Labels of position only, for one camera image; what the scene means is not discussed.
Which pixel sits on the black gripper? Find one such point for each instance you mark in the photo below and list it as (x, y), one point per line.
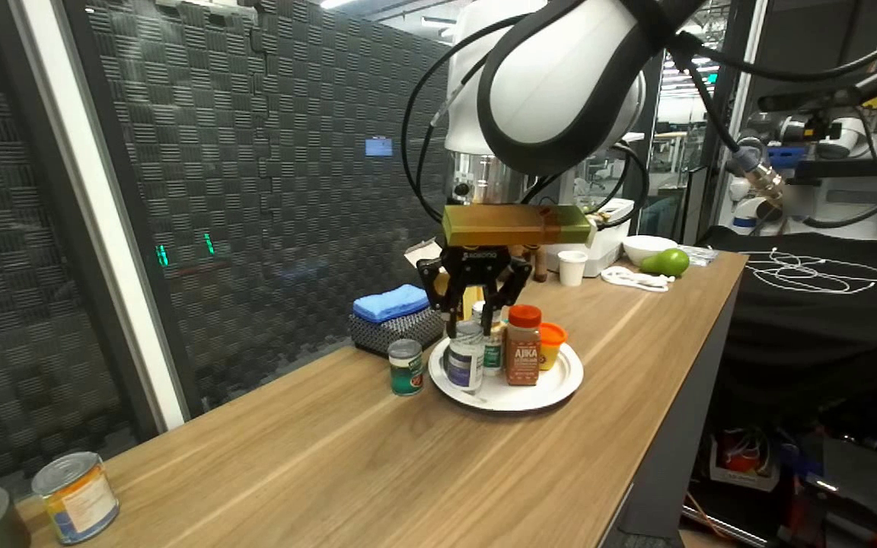
(495, 268)

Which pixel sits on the teal lid play-doh tub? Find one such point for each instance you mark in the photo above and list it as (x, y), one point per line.
(495, 351)

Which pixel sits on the orange lid spice jar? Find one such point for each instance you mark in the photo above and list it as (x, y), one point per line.
(523, 346)

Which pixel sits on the small glass jar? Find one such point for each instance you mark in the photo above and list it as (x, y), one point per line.
(405, 371)

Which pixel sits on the white pill bottle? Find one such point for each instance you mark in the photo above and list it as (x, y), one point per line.
(468, 354)

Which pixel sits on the orange lid play-doh tub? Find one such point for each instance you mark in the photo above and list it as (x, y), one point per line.
(549, 340)

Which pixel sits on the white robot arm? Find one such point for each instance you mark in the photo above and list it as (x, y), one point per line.
(537, 94)

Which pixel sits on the white paper plate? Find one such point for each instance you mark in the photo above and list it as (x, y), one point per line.
(502, 397)

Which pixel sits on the green fruit toy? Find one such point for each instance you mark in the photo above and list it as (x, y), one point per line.
(671, 263)

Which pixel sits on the blue cloth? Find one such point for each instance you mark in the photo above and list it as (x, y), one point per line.
(390, 306)

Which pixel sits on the grey foam block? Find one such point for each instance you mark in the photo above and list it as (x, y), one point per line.
(424, 328)

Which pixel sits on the white paper cup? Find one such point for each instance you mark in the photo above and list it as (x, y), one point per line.
(574, 267)

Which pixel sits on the white bowl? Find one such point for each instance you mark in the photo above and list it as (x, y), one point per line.
(639, 247)

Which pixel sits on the candle tin with label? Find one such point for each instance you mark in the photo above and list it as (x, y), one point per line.
(78, 498)

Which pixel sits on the wrist camera gold plate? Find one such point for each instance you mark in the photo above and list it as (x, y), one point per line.
(510, 225)

